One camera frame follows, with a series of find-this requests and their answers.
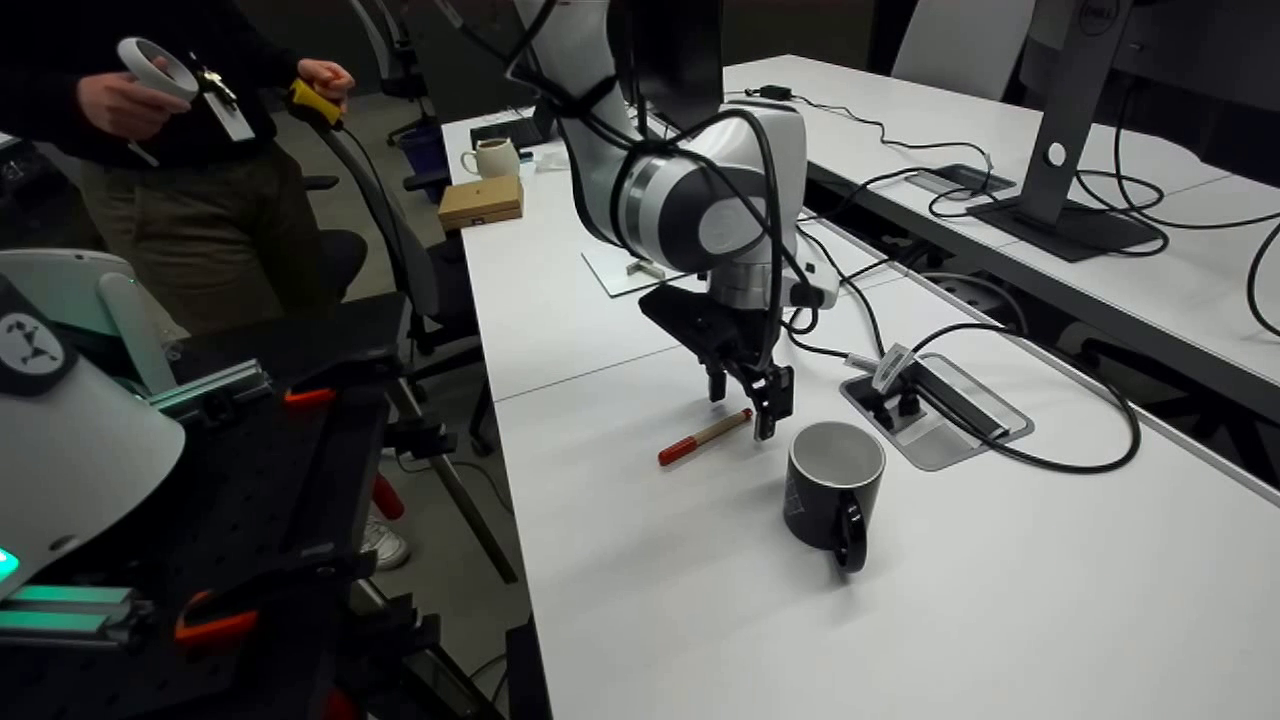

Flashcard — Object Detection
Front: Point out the yellow handle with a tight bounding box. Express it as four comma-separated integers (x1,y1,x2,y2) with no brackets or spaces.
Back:
284,76,347,133

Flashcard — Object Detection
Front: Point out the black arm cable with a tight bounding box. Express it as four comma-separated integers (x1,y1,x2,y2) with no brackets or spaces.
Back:
505,0,835,342

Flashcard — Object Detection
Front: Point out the black mug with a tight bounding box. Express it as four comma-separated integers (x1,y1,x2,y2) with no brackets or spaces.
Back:
780,417,890,581

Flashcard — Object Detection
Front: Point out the white cup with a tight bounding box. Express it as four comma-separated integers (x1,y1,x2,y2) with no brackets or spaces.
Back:
454,133,527,183

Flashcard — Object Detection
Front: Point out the white VR controller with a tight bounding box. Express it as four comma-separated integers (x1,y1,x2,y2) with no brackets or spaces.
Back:
112,32,206,111

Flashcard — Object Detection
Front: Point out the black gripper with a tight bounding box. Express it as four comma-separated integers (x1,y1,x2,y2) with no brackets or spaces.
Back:
636,279,799,443

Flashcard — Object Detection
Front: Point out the aluminium rail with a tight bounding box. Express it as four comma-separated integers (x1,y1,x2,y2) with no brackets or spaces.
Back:
135,353,281,419
0,574,144,652

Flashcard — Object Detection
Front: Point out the person's right forearm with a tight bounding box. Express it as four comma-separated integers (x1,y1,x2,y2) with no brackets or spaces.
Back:
0,45,97,152

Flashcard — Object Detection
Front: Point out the white lanyard badge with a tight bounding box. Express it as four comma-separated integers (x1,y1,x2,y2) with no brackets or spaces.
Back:
194,64,260,146

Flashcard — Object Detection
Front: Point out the monitor with silver stand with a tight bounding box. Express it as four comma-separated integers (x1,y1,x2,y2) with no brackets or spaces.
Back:
969,0,1280,269

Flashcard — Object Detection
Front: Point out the wooden block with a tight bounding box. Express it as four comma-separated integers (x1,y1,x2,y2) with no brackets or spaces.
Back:
432,170,527,237

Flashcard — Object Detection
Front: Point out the silver desk cable hatch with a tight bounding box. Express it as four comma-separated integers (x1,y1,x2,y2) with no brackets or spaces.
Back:
921,161,1020,208
835,342,1039,474

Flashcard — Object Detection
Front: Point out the black clamp with orange handle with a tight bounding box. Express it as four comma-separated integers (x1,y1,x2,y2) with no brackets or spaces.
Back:
273,375,352,419
169,556,390,660

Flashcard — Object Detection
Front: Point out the black office chair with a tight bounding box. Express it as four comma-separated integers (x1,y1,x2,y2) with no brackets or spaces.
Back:
170,115,527,591

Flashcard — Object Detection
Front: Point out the person's left forearm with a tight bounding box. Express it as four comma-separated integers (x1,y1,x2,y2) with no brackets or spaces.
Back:
215,0,321,89

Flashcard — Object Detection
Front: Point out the white rectangular board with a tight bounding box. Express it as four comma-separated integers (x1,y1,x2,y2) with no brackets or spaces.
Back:
576,239,704,302

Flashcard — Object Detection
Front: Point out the tan marker with red cap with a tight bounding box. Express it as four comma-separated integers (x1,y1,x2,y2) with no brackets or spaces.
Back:
653,404,760,472

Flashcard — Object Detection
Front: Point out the black desk cable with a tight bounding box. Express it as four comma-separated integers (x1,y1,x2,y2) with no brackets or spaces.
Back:
740,79,1280,336

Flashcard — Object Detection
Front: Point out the black looped cable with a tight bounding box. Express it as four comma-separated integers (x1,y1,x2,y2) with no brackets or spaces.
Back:
783,217,1146,478

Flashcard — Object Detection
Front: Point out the person's left hand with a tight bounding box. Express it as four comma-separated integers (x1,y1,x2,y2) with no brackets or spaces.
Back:
290,52,359,103

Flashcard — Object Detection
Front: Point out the white chair backrest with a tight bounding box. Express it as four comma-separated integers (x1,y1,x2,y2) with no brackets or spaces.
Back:
888,0,1039,103

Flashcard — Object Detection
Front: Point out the person in dark clothes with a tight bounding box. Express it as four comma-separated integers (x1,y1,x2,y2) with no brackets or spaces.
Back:
0,0,364,338

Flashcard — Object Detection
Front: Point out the person's right hand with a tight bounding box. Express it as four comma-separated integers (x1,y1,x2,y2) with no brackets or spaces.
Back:
71,67,187,146

